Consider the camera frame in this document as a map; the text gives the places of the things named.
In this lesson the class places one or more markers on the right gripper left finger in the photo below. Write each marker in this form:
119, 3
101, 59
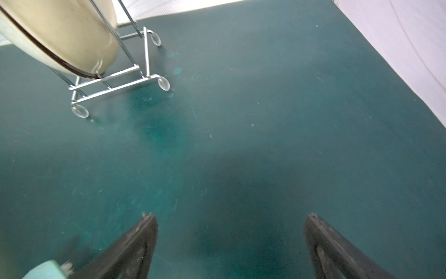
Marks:
129, 257

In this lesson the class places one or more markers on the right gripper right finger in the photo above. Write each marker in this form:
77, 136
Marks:
334, 257

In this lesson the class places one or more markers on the teal scrub brush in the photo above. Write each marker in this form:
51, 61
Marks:
51, 269

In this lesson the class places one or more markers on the cream plate on stand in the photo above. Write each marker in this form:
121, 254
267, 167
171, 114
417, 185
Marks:
68, 36

